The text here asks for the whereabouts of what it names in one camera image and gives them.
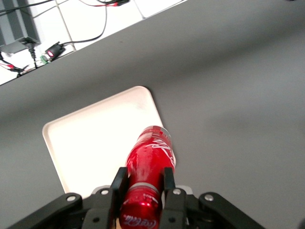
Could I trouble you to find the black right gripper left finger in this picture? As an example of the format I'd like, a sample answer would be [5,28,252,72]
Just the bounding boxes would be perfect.
[7,167,131,229]

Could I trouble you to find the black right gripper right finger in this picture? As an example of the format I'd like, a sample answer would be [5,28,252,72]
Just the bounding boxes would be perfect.
[158,167,265,229]

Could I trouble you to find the red coke bottle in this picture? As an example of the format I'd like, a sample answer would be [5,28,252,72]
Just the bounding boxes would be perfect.
[119,125,177,229]

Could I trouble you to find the white rectangular tray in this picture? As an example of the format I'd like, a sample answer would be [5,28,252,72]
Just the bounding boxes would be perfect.
[42,85,165,194]

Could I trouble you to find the red and black clip leads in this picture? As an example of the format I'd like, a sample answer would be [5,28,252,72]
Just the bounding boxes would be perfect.
[0,52,31,77]

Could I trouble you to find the grey finned power supply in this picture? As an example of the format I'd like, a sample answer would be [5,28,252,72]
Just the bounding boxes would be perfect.
[0,0,41,53]

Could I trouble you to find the black power plug cable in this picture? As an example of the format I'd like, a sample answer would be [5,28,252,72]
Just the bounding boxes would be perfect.
[23,39,39,69]

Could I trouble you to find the thin black cable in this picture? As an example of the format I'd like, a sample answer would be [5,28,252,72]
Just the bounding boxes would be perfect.
[59,4,108,46]

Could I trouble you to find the red wire with clips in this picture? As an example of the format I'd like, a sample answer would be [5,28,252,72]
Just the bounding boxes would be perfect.
[78,0,131,8]

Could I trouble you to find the thick black cable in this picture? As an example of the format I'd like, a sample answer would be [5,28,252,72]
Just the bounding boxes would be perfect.
[0,0,54,14]

